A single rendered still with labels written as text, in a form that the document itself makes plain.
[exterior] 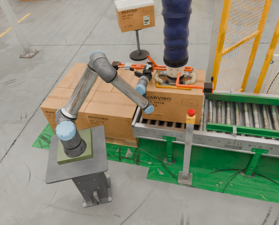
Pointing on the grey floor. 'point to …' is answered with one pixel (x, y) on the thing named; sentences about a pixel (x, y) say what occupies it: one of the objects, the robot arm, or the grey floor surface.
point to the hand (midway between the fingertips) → (147, 67)
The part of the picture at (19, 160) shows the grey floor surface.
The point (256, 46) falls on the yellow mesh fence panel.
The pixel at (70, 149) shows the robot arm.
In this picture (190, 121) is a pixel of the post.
